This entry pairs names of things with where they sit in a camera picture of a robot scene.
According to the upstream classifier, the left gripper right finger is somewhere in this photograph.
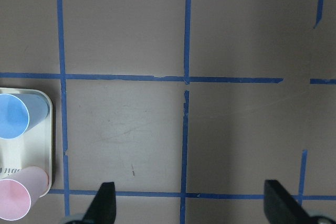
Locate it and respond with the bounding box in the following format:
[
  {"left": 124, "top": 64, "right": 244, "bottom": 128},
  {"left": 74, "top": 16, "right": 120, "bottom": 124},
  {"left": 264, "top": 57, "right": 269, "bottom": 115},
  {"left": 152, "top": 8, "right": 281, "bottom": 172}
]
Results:
[{"left": 264, "top": 179, "right": 335, "bottom": 224}]

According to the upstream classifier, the cream plastic tray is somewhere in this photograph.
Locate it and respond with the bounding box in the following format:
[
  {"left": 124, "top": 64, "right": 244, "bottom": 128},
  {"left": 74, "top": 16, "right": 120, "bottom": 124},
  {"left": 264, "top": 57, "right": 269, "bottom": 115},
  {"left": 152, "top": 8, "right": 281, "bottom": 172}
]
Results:
[{"left": 1, "top": 87, "right": 54, "bottom": 196}]

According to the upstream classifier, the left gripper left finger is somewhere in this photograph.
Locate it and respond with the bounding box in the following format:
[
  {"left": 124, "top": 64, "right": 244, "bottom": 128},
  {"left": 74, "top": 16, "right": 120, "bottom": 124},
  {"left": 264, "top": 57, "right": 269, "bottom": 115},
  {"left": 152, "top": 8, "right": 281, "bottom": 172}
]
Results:
[{"left": 59, "top": 182, "right": 116, "bottom": 223}]

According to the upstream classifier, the pink plastic cup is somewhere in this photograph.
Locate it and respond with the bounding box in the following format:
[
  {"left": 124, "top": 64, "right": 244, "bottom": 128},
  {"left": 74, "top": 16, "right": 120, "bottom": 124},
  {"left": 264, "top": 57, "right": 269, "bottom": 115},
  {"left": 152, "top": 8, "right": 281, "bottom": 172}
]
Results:
[{"left": 1, "top": 166, "right": 49, "bottom": 221}]

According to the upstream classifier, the blue plastic cup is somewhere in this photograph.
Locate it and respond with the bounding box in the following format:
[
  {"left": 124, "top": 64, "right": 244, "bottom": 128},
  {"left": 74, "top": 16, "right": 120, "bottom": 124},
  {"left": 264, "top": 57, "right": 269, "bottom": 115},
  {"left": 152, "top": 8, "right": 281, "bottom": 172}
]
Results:
[{"left": 1, "top": 93, "right": 49, "bottom": 140}]

